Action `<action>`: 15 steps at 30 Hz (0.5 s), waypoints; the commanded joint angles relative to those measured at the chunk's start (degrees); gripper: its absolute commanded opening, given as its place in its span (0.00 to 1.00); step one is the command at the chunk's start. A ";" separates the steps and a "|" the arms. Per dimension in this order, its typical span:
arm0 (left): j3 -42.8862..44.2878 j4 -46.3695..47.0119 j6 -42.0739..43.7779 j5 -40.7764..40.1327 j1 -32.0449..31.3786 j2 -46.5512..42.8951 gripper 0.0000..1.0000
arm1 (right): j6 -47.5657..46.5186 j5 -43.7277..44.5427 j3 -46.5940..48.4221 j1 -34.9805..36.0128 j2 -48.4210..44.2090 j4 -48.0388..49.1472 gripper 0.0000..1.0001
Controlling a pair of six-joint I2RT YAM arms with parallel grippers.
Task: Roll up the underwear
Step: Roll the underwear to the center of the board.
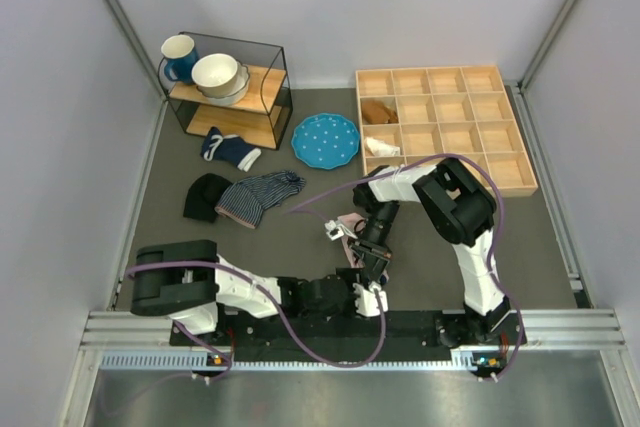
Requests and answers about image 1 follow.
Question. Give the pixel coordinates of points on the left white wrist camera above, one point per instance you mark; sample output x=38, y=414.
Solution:
x=370, y=301

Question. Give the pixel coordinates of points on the blue dotted plate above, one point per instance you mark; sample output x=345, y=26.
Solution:
x=326, y=141

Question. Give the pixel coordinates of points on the white bowl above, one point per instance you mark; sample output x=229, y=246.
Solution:
x=215, y=75

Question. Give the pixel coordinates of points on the blue enamel mug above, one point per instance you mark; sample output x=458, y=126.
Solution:
x=180, y=54

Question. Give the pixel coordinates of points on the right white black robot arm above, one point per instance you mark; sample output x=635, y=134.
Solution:
x=462, y=213

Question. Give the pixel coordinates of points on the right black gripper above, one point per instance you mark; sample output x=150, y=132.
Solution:
x=375, y=258

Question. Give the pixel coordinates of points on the aluminium frame rail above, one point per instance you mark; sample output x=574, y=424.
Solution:
x=576, y=329

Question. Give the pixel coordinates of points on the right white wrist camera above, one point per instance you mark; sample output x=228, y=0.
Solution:
x=335, y=229

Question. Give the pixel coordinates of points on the striped blue underwear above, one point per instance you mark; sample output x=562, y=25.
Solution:
x=246, y=201

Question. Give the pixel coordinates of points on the black wire wooden shelf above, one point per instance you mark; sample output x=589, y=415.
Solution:
x=261, y=117

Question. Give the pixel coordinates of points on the brown rolled cloth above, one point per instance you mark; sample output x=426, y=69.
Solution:
x=376, y=112

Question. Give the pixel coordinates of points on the grey cable duct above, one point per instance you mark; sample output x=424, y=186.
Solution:
x=204, y=361

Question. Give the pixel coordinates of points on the navy white sock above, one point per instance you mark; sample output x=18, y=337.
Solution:
x=229, y=148

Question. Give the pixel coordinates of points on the pink underwear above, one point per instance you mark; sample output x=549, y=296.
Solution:
x=350, y=227

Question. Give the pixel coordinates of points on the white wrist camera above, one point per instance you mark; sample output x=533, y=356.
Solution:
x=335, y=229
x=370, y=301

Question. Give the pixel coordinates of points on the black folded cloth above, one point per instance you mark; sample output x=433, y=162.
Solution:
x=203, y=196

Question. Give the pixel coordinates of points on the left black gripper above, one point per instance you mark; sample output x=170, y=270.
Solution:
x=352, y=276

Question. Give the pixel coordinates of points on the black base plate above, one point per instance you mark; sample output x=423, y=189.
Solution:
x=410, y=336

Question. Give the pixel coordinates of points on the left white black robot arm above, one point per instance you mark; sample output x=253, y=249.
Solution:
x=196, y=296

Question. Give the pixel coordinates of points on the white rolled cloth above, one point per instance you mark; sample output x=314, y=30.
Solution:
x=380, y=148

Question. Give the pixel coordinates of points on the wooden compartment tray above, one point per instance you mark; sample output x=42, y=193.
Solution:
x=455, y=109

